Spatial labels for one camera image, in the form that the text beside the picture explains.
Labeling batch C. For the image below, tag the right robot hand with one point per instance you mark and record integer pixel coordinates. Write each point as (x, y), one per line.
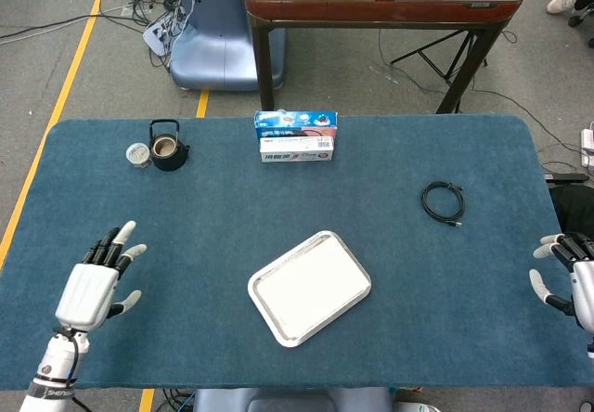
(584, 287)

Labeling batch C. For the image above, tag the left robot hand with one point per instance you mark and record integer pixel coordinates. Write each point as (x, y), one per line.
(86, 296)

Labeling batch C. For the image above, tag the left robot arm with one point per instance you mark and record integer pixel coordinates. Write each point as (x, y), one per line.
(51, 370)

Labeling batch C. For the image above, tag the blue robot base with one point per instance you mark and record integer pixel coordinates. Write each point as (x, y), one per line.
(218, 55)

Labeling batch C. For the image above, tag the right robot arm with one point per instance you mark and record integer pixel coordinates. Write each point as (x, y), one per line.
(590, 344)

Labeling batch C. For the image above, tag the stainless steel tray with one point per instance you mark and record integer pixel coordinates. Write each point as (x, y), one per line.
(253, 298)

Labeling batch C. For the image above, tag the white power strip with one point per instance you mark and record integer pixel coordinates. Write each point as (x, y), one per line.
(587, 145)

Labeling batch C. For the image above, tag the small clear lidded jar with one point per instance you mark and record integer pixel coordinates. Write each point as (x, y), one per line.
(138, 154)

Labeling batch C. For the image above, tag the black teapot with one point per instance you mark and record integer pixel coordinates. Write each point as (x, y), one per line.
(169, 159)

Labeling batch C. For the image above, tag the blue felt table cover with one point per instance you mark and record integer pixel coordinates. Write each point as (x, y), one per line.
(232, 208)

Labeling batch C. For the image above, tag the grey blue robot torso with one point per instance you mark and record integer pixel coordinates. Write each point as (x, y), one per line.
(292, 400)

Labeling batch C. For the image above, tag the white toothpaste box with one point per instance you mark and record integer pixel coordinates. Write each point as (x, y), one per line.
(297, 152)

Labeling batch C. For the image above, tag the blue cookie box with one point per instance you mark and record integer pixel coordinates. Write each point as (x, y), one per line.
(292, 122)

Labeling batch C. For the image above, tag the white shoe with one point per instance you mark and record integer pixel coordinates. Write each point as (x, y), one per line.
(561, 1)

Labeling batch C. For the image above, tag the brown mahjong table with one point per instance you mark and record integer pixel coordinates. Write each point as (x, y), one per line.
(380, 8)

